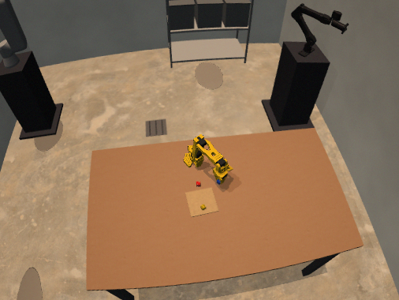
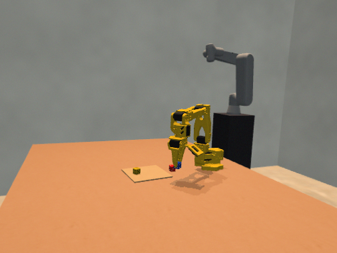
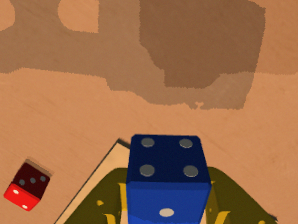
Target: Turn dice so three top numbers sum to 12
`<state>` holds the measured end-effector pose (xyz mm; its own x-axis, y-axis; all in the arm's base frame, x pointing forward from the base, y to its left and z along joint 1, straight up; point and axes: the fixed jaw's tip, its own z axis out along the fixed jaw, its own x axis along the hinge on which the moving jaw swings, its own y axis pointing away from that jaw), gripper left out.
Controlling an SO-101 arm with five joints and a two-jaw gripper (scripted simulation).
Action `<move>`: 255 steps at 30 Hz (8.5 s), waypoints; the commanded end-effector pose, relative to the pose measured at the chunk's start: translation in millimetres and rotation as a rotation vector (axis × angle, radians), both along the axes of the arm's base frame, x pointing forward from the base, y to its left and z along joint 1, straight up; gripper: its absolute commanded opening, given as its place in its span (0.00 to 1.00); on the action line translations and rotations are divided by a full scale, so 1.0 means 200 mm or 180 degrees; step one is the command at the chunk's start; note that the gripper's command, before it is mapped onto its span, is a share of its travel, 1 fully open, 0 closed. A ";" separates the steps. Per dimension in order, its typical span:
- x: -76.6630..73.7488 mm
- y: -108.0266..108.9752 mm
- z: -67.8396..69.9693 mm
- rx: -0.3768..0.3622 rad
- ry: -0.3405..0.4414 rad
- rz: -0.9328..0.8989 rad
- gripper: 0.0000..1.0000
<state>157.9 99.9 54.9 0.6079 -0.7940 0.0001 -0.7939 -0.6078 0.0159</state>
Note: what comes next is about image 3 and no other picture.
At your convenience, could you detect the tan flat mat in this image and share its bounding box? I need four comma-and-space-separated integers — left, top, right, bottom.
54, 138, 130, 224

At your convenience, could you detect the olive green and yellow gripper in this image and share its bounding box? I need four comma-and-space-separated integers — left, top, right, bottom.
63, 166, 277, 224

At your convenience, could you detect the red die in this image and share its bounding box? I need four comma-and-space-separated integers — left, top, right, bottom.
3, 163, 50, 211

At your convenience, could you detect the blue die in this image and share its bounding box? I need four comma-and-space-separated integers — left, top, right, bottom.
126, 134, 212, 224

